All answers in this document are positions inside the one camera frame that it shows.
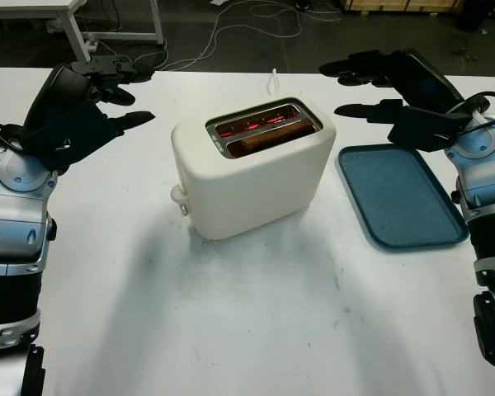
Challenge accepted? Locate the brown toast slice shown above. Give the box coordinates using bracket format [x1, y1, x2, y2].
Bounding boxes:
[236, 119, 315, 158]

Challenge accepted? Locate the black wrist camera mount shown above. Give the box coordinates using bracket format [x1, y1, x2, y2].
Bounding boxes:
[385, 105, 474, 155]
[23, 101, 125, 173]

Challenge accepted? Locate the white two-slot toaster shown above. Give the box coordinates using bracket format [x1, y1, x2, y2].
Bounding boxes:
[170, 97, 338, 241]

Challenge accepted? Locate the white toaster power cord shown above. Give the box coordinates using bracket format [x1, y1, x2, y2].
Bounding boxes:
[266, 67, 281, 101]

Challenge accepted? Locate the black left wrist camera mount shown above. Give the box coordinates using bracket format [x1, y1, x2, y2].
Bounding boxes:
[23, 101, 125, 173]

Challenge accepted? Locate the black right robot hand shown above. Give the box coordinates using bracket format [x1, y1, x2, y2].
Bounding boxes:
[319, 48, 467, 125]

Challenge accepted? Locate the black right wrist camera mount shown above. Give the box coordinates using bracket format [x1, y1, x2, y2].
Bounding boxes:
[385, 105, 474, 155]

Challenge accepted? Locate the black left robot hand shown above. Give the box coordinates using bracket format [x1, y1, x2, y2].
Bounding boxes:
[24, 57, 157, 137]

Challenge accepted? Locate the white table frame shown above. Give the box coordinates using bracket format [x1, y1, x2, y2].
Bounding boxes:
[0, 0, 165, 64]

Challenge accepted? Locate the blue plastic tray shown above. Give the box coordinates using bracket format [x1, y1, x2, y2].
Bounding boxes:
[337, 144, 470, 252]

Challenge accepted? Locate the white floor cable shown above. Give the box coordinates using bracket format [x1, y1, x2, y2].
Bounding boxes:
[163, 0, 344, 74]

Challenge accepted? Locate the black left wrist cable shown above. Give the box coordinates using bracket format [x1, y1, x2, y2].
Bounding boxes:
[0, 116, 35, 154]

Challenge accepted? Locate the wooden crate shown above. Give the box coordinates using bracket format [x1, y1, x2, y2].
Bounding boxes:
[344, 0, 466, 12]

